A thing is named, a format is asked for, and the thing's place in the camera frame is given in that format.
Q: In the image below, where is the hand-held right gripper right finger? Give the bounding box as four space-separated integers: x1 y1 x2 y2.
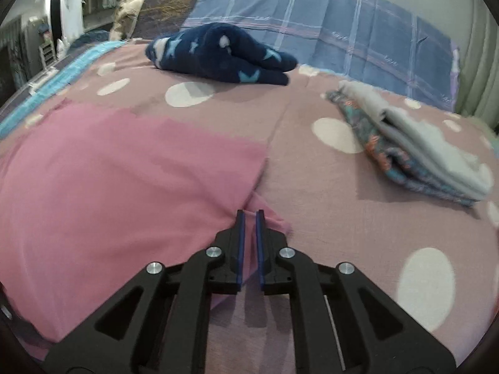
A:
255 209 457 374

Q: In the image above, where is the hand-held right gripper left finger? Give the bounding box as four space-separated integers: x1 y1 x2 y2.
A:
42 209 245 374

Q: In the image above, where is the pink long-sleeve shirt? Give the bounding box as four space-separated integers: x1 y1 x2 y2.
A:
0 103 293 360

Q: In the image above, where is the beige clothes pile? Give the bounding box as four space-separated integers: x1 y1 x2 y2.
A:
109 0 149 42

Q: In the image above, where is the polka-dot pink blanket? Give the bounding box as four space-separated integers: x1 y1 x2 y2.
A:
0 39 499 371

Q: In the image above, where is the floral folded cloth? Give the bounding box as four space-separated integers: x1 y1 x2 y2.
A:
325 87 478 208

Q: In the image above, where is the grey folded cloth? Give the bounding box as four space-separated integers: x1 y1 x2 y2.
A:
338 79 492 202

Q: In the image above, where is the navy star-print fleece garment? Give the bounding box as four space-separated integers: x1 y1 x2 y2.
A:
145 22 299 87

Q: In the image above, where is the blue plaid sheet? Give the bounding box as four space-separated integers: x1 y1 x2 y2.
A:
183 0 461 112

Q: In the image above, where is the tree-print cushion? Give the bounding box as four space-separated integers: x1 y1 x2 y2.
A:
132 0 207 40

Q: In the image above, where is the pleated curtain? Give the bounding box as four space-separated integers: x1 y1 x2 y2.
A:
456 8 499 126

